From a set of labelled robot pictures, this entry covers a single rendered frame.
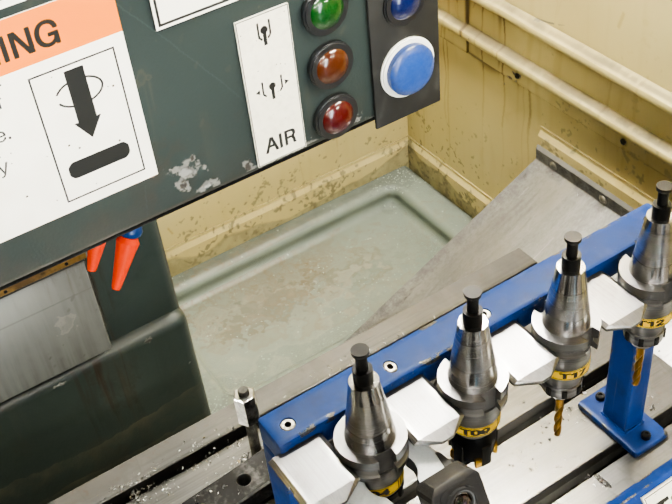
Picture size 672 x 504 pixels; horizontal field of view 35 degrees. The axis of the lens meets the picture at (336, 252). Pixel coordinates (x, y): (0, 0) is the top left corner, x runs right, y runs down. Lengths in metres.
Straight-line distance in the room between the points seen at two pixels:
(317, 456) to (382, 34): 0.44
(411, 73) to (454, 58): 1.33
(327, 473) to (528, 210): 0.94
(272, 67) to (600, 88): 1.13
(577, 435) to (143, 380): 0.64
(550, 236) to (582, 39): 0.32
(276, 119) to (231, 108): 0.03
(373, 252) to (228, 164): 1.49
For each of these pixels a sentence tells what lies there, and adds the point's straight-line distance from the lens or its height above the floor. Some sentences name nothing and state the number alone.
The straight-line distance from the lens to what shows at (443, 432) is 0.92.
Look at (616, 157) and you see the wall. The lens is 1.67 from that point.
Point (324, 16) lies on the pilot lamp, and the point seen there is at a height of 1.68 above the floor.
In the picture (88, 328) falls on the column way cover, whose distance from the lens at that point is 1.45.
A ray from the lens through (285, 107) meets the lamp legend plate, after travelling 0.55.
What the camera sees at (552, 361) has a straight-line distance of 0.97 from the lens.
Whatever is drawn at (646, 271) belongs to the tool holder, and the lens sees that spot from 1.03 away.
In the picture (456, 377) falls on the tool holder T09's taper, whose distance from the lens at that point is 0.93.
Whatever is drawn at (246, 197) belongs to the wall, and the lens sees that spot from 1.99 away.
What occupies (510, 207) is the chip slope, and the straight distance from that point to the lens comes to 1.77.
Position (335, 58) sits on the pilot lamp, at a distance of 0.55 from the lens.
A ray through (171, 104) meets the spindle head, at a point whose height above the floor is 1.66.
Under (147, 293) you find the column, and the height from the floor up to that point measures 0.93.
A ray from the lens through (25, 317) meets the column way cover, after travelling 1.40.
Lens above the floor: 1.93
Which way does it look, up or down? 41 degrees down
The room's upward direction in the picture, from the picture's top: 7 degrees counter-clockwise
